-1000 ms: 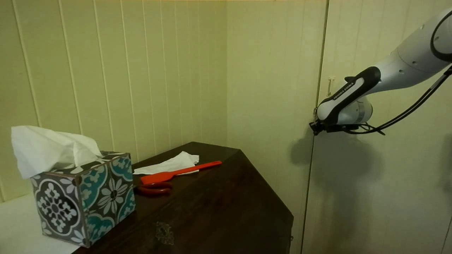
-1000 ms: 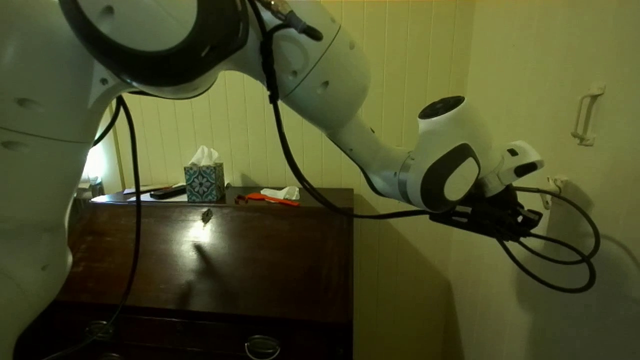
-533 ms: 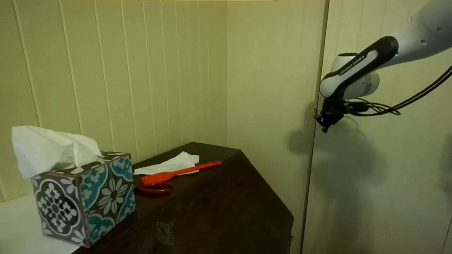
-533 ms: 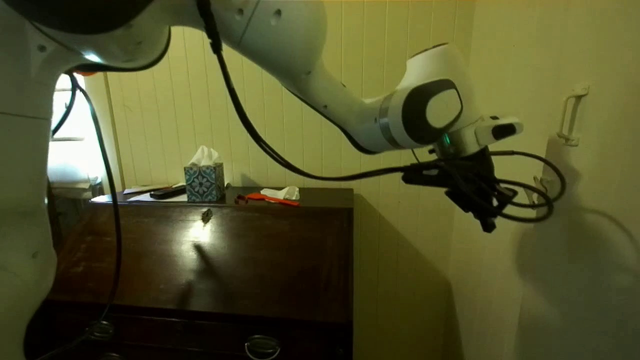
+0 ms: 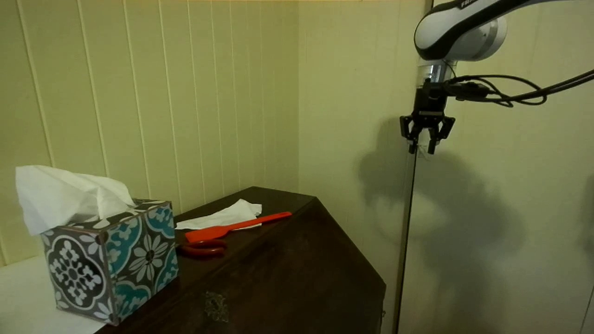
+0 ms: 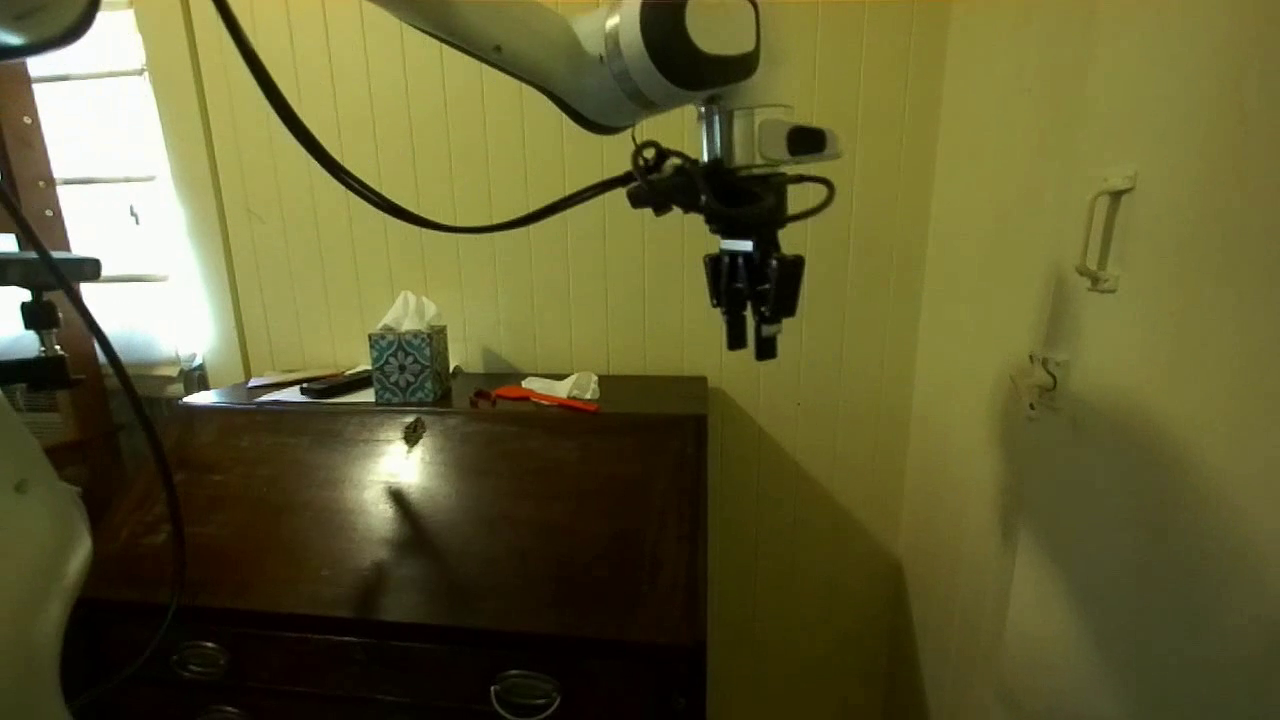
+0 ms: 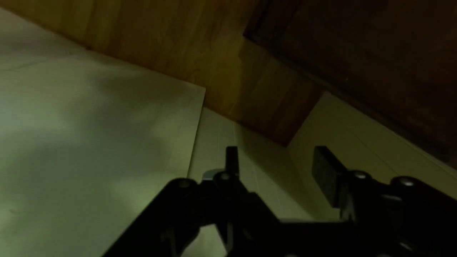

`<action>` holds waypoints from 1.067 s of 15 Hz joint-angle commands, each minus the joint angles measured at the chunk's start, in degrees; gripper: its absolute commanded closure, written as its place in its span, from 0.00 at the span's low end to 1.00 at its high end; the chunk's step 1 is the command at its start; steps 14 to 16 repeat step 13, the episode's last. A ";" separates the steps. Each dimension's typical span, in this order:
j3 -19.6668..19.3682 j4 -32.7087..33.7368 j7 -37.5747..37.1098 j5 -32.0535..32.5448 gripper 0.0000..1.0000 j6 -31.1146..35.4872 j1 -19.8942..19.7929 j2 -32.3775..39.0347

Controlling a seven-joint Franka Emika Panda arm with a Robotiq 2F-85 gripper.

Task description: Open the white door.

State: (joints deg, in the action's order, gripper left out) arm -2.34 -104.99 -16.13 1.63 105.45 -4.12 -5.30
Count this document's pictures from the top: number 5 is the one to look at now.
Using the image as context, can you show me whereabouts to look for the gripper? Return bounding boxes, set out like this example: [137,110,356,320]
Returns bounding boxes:
[400,83,456,155]

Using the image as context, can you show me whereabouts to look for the dark wooden cabinet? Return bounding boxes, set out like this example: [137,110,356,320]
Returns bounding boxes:
[95,186,387,334]

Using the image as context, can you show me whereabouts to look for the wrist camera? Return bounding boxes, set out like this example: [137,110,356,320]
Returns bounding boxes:
[446,81,491,102]

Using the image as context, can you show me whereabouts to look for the white door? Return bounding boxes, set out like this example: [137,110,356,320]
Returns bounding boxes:
[394,0,594,334]

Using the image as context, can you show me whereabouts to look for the red handled scissors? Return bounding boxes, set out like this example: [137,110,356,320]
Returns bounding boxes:
[176,238,228,259]

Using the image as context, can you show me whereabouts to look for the white tissue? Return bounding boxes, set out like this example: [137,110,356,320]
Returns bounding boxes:
[15,165,137,236]
[175,199,263,231]

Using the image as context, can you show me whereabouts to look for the floral patterned tissue box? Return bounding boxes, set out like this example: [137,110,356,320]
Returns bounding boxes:
[40,199,180,326]

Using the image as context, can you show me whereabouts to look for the red spatula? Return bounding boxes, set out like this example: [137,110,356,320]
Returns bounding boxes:
[184,211,293,244]

